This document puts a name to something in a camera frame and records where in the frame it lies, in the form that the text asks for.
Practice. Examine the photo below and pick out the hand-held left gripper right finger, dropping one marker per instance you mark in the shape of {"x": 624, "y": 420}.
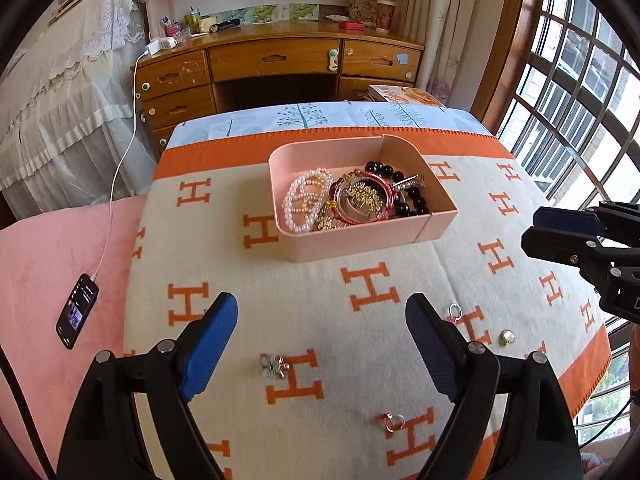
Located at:
{"x": 430, "y": 347}

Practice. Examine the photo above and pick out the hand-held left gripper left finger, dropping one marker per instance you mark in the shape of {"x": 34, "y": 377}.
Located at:
{"x": 210, "y": 345}

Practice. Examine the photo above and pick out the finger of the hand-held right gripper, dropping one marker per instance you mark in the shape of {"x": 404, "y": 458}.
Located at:
{"x": 565, "y": 219}
{"x": 555, "y": 247}

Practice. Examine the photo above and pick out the pink storage box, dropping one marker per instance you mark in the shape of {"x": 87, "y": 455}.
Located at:
{"x": 350, "y": 245}

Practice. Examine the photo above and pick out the silver brooch pin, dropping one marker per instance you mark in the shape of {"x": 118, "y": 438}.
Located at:
{"x": 410, "y": 182}

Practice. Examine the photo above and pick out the butterfly brooch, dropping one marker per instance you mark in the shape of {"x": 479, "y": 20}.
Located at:
{"x": 272, "y": 366}

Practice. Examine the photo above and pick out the orange patterned blanket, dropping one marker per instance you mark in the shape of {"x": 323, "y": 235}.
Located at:
{"x": 320, "y": 310}

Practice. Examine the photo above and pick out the window with metal grille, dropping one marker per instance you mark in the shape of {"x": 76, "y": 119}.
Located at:
{"x": 575, "y": 85}

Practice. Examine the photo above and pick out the black smartphone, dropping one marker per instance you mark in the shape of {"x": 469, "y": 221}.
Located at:
{"x": 77, "y": 311}

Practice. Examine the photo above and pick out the pink bed sheet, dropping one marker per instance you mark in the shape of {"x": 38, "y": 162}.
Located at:
{"x": 50, "y": 260}

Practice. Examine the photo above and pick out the orange magazine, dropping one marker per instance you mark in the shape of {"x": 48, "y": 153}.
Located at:
{"x": 407, "y": 96}

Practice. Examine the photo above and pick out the pale floral curtain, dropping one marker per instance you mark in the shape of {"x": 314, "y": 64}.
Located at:
{"x": 450, "y": 25}

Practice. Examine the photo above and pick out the blue floral bed sheet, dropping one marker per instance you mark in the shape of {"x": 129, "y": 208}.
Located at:
{"x": 260, "y": 120}

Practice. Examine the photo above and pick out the printed paper cup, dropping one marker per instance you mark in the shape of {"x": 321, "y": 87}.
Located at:
{"x": 386, "y": 15}

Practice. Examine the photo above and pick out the green drawer latch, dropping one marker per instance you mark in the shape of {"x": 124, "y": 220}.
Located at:
{"x": 332, "y": 60}

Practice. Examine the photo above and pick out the small red box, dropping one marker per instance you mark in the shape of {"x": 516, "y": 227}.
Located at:
{"x": 351, "y": 25}

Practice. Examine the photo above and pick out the wooden desk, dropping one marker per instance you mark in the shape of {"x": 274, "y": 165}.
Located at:
{"x": 275, "y": 60}

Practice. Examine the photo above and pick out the patterned brown box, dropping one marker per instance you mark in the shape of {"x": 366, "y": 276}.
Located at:
{"x": 362, "y": 7}

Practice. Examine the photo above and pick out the white lace cover cloth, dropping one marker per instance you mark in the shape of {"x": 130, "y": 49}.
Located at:
{"x": 60, "y": 85}

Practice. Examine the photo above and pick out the white charger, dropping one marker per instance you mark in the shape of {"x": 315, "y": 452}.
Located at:
{"x": 161, "y": 46}

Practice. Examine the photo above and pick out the black flashlight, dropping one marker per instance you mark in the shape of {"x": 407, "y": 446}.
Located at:
{"x": 226, "y": 24}

